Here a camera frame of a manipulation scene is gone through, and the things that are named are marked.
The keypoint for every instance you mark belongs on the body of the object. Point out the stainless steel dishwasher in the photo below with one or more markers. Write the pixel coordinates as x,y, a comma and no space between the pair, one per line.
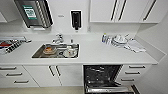
110,90

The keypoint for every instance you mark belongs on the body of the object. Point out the white mug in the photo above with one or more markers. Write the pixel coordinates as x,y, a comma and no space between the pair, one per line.
70,50

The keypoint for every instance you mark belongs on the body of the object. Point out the white plastic bottle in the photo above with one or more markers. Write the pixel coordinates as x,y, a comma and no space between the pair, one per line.
108,39

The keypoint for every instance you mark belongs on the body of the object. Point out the chrome sink faucet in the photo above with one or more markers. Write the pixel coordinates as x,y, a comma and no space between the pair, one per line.
58,38

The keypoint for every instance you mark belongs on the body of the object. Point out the white two-door base cabinet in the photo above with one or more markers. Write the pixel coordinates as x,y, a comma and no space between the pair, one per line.
70,75

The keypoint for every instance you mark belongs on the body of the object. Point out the stack of white dishes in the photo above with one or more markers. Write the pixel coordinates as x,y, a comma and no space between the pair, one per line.
119,40

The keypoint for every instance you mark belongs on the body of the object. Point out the orange sponge in bowl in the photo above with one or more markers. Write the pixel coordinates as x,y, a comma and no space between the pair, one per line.
48,50

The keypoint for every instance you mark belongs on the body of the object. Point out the steel sink basin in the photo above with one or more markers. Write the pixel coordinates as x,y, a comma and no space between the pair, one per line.
37,55

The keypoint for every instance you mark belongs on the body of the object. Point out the white narrow drawer cabinet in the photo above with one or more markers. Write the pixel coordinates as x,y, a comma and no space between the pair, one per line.
135,71

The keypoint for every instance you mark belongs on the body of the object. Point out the steel paper towel dispenser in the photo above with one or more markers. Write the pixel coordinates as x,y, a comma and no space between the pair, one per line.
31,13

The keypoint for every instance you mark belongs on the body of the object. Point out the dish rack with items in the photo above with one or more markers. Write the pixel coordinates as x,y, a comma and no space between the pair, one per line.
13,45

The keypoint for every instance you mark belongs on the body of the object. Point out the white wide drawer cabinet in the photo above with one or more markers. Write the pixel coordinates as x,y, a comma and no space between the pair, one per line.
15,76

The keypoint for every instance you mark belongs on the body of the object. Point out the white wall outlet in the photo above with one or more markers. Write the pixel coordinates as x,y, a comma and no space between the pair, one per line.
88,29

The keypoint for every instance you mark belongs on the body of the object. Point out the black wall soap dispenser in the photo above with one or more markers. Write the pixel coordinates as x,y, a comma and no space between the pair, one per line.
75,19

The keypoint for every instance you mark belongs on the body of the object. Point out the small wall label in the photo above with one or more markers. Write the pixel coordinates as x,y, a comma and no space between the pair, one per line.
60,15

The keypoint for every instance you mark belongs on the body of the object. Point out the white three-door wall cabinet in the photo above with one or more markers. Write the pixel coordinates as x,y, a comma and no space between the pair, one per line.
130,10

